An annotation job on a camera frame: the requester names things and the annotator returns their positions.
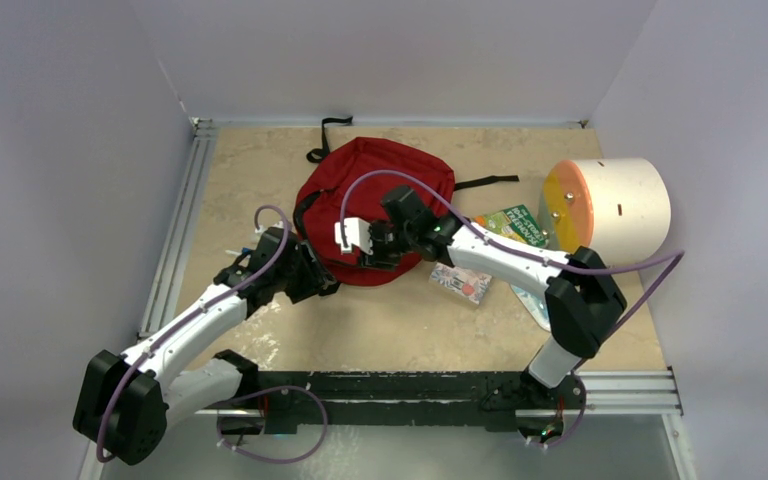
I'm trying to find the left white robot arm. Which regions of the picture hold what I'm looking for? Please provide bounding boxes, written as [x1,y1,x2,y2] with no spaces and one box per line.
[72,226,336,465]

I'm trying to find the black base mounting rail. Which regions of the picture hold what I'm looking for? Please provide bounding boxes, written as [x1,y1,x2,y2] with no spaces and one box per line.
[220,371,586,438]

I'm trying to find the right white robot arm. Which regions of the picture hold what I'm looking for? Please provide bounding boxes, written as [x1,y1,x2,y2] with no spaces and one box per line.
[334,185,627,407]

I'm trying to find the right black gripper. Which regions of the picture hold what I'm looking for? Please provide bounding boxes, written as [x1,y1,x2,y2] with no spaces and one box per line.
[357,224,416,273]

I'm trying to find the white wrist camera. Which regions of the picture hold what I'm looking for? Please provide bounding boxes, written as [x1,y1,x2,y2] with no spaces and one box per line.
[334,217,374,255]
[252,221,294,250]

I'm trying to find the green treehouse paperback book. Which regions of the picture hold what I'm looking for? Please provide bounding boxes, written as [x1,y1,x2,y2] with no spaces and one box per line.
[474,205,548,248]

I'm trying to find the floral cover book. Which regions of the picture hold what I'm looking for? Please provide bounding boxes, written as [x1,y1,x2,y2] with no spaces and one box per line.
[429,263,493,306]

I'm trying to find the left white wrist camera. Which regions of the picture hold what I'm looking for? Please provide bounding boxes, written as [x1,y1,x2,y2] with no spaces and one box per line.
[252,221,294,250]

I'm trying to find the aluminium frame rails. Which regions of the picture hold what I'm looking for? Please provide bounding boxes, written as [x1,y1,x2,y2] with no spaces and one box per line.
[79,117,697,480]

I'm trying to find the white cylinder with coloured disc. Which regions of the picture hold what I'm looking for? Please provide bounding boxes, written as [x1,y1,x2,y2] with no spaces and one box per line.
[537,158,671,266]

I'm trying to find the red backpack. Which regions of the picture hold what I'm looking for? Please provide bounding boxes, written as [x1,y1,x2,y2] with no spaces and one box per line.
[292,116,521,289]

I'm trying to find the light blue pencil case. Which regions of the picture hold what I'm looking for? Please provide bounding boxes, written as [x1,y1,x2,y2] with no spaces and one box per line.
[511,285,551,332]

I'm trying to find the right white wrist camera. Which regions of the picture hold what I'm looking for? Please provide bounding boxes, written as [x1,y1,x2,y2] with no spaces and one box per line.
[334,217,374,255]

